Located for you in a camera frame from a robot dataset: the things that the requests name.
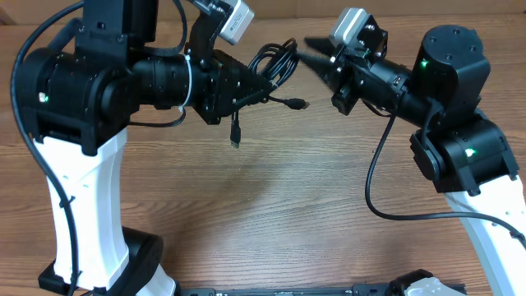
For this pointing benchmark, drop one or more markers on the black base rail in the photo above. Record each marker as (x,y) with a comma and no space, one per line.
(414,283)

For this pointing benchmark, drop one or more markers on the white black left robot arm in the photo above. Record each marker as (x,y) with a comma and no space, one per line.
(75,85)

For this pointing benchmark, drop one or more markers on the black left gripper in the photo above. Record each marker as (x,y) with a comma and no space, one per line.
(223,76)

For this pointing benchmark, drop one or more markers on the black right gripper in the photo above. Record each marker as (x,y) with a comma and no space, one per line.
(342,84)

